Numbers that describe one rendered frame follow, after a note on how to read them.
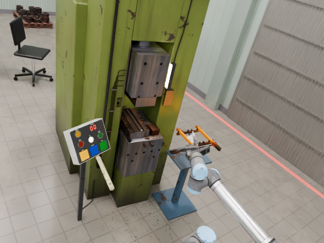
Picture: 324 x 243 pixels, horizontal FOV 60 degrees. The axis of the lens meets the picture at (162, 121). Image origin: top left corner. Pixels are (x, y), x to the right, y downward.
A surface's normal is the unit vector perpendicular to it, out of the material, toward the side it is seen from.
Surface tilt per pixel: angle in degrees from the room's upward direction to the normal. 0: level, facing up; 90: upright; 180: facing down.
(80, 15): 90
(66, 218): 0
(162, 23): 90
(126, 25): 90
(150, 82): 90
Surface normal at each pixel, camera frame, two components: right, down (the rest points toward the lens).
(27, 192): 0.20, -0.83
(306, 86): -0.80, 0.17
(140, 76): 0.44, 0.55
